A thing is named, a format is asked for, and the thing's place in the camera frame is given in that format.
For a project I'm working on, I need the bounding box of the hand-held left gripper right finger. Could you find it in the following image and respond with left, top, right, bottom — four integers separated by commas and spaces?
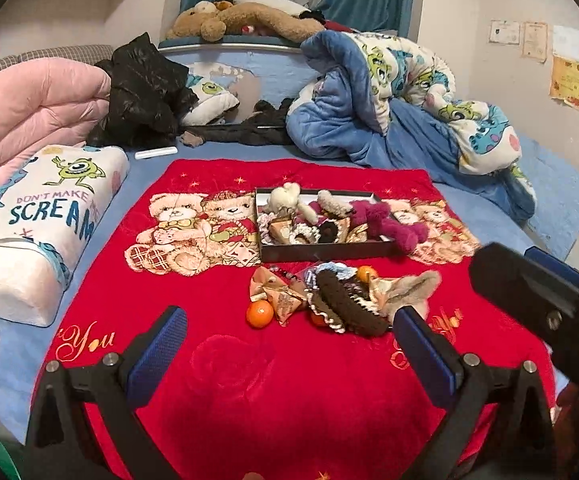
392, 305, 557, 480

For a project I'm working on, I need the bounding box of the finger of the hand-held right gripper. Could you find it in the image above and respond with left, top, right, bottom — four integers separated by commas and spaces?
468, 241, 579, 392
523, 246, 579, 312

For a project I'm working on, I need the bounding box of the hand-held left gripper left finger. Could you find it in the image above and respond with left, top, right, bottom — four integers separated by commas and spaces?
24, 305, 190, 480

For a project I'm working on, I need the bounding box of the brown fuzzy hair clip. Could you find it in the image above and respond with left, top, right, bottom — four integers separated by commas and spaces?
314, 270, 391, 337

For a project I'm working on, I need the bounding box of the black shallow box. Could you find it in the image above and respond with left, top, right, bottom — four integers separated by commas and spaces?
254, 187, 400, 264

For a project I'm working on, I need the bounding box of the brown lace-trimmed scrunchie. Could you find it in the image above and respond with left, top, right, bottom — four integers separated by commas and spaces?
309, 305, 350, 335

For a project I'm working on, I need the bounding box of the red teddy bear printed blanket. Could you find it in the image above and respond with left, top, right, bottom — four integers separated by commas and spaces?
32, 157, 557, 480

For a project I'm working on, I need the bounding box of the blue lace scrunchie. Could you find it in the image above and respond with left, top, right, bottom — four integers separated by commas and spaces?
303, 262, 360, 286

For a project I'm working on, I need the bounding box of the peach satin bow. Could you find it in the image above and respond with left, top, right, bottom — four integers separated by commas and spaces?
250, 266, 290, 303

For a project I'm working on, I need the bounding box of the gold satin bow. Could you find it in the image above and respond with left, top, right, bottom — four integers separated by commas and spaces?
264, 217, 295, 246
344, 220, 370, 243

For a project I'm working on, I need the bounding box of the maroon plush toy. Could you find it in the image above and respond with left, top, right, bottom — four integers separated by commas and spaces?
349, 200, 430, 255

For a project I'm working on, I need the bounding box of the black scrunchie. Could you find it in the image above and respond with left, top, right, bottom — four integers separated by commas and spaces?
318, 220, 343, 243

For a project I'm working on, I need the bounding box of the cream lace scrunchie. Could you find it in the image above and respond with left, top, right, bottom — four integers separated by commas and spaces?
289, 224, 323, 245

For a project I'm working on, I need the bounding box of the white monster print pillow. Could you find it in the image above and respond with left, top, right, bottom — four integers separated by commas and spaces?
0, 144, 130, 328

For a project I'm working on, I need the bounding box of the beige fluffy hair clip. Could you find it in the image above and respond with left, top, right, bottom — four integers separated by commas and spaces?
317, 189, 347, 216

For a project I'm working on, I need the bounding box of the white plush bunny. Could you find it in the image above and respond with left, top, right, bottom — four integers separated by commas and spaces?
262, 182, 303, 218

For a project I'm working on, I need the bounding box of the white stick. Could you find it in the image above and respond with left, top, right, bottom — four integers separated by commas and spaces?
134, 146, 178, 161

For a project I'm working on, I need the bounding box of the blue monster print duvet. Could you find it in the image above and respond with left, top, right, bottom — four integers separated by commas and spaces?
286, 30, 537, 221

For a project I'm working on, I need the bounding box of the dark clothing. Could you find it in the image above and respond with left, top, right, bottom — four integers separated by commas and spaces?
177, 97, 295, 148

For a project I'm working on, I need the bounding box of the small white framed certificate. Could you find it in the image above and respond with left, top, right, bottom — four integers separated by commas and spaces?
488, 20, 521, 46

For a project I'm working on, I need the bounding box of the small monster print pillow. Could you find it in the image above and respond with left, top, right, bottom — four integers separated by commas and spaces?
177, 62, 240, 127

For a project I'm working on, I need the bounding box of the black down jacket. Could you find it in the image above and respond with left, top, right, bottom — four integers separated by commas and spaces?
86, 32, 200, 148

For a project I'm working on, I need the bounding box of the pink quilt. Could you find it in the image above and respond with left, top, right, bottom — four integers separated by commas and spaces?
0, 57, 113, 206

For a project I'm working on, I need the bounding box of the blue padded bed headboard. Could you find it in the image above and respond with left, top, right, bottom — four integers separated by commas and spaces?
158, 40, 320, 126

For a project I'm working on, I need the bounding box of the red and black plush toy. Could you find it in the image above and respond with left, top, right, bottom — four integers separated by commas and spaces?
297, 9, 365, 33

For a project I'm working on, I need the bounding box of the grey checked headboard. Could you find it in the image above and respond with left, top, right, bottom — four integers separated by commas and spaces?
0, 44, 115, 98

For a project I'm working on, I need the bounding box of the brown teddy bear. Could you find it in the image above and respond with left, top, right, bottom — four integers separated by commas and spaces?
172, 1, 326, 43

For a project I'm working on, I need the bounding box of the white plush toy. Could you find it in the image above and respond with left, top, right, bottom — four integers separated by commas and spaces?
226, 0, 315, 17

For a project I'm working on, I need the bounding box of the beige wall certificate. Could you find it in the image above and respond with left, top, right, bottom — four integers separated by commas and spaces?
522, 21, 549, 64

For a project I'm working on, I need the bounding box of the white wall sheet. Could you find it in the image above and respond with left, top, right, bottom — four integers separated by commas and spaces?
552, 24, 579, 66

